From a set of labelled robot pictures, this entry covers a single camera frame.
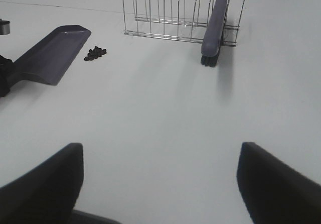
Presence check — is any purple plastic dustpan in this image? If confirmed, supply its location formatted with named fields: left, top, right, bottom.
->
left=6, top=25, right=91, bottom=87

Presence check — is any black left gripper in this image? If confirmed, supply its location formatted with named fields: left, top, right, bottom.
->
left=1, top=56, right=13, bottom=97

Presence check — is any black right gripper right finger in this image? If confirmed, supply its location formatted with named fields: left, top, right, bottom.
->
left=236, top=142, right=320, bottom=223

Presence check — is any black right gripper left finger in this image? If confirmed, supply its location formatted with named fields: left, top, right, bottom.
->
left=1, top=143, right=84, bottom=223

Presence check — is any metal wire dish rack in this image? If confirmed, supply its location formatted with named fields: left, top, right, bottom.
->
left=122, top=0, right=246, bottom=48

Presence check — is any pile of coffee beans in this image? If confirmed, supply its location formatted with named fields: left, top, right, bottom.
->
left=84, top=46, right=107, bottom=61

